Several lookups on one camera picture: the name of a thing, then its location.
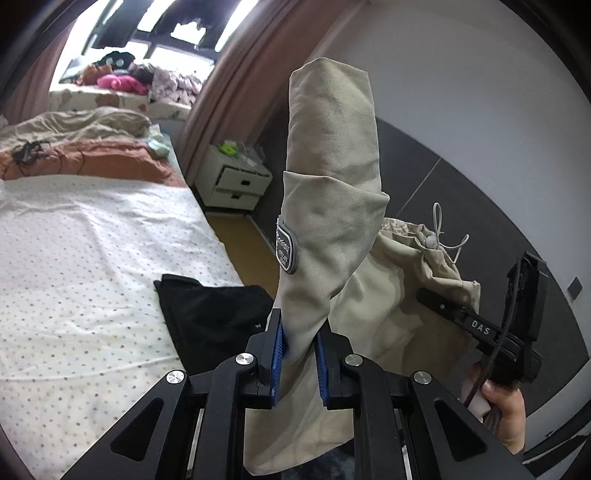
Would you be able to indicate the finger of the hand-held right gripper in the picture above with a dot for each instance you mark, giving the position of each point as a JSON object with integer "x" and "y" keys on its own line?
{"x": 438, "y": 302}

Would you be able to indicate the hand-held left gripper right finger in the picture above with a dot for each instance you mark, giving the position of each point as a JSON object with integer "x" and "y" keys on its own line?
{"x": 323, "y": 374}

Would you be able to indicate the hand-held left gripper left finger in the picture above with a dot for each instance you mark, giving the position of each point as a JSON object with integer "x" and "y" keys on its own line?
{"x": 277, "y": 364}

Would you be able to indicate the beige jacket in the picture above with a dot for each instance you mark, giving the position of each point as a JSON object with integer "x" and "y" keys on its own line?
{"x": 332, "y": 207}

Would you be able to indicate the pile of floral clothes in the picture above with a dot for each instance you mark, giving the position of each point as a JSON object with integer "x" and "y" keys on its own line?
{"x": 175, "y": 83}

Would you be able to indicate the row of dark hanging clothes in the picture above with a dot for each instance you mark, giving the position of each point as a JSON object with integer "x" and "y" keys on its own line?
{"x": 184, "y": 23}

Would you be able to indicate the person's right hand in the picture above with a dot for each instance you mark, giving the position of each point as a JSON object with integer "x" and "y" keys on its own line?
{"x": 508, "y": 410}

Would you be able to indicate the black folded garment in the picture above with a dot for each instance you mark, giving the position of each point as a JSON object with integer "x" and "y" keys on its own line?
{"x": 212, "y": 314}

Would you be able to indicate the white nightstand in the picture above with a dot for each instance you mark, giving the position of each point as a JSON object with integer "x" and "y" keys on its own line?
{"x": 235, "y": 180}

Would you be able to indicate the white dotted blanket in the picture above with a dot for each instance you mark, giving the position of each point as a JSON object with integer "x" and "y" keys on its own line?
{"x": 92, "y": 277}

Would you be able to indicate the green item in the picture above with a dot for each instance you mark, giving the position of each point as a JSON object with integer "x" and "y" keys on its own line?
{"x": 228, "y": 147}

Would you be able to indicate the light green cloth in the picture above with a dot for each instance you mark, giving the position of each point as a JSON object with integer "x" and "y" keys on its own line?
{"x": 159, "y": 144}

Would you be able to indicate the orange blanket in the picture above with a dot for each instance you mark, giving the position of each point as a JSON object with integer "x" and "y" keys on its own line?
{"x": 120, "y": 161}

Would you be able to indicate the patterned window seat cushion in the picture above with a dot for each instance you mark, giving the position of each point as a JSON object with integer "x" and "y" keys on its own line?
{"x": 120, "y": 101}

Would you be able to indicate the crumpled beige duvet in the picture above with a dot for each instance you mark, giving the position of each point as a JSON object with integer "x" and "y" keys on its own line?
{"x": 83, "y": 122}

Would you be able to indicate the pink plush cloth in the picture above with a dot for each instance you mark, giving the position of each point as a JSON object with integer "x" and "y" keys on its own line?
{"x": 117, "y": 83}

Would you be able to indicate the brown plush toy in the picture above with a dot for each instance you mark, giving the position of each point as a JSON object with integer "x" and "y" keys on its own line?
{"x": 92, "y": 72}

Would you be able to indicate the black plush toy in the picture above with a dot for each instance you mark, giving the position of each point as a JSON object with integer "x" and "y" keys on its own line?
{"x": 115, "y": 57}

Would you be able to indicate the grey wall socket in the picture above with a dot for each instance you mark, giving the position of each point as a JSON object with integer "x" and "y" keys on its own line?
{"x": 575, "y": 288}

